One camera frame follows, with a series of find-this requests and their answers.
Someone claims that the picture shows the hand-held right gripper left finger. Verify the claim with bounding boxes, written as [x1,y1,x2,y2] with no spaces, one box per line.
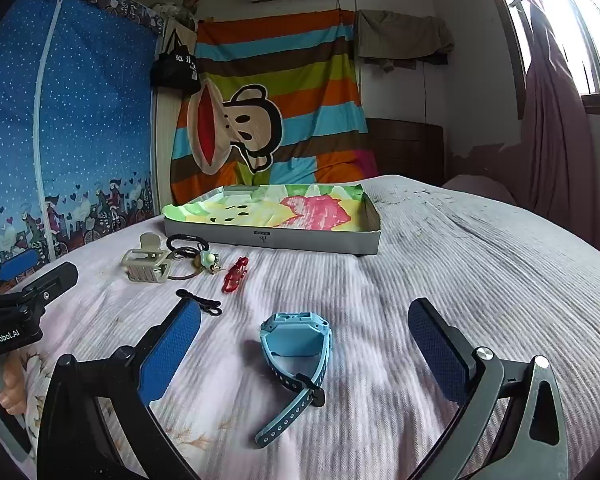
[37,299,203,480]

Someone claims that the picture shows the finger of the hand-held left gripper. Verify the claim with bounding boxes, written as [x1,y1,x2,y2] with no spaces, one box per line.
[0,249,44,291]
[0,261,79,331]

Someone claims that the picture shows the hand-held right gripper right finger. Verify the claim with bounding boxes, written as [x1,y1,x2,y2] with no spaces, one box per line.
[408,297,572,480]

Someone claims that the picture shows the beige hair claw clip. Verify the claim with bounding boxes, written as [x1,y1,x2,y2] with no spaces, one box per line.
[121,232,173,285]

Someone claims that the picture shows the red hair clip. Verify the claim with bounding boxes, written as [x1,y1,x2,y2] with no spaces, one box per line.
[222,256,250,293]

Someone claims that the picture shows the light blue smartwatch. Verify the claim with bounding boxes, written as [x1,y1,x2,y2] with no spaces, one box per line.
[255,311,335,448]

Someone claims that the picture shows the grey box with colourful lining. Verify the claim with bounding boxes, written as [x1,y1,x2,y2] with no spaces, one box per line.
[162,183,382,257]

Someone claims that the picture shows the person's left hand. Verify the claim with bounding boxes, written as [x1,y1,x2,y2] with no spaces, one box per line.
[0,352,27,417]

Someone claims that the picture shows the small black hair clip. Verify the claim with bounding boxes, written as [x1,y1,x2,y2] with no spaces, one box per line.
[176,288,222,317]

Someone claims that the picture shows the blue dotted fabric wardrobe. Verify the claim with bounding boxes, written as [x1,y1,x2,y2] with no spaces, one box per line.
[0,0,166,268]

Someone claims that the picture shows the pink pillow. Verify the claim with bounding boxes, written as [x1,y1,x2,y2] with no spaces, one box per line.
[441,174,518,206]

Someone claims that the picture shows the dark wooden headboard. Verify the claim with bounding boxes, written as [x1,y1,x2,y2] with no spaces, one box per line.
[365,117,446,186]

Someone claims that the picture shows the maroon curtain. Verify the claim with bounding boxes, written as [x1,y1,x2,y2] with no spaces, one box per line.
[480,0,600,221]

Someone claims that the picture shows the black tote bag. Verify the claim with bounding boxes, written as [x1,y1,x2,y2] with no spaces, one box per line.
[150,27,201,96]

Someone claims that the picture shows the striped cartoon monkey blanket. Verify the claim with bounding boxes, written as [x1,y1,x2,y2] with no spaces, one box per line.
[170,9,378,206]

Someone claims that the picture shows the hanging khaki clothes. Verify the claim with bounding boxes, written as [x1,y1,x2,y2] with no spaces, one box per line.
[356,9,455,73]

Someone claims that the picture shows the window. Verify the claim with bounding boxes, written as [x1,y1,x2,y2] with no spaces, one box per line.
[497,0,600,96]

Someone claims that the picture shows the black hair tie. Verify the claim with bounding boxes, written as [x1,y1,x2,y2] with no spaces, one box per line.
[166,233,210,261]

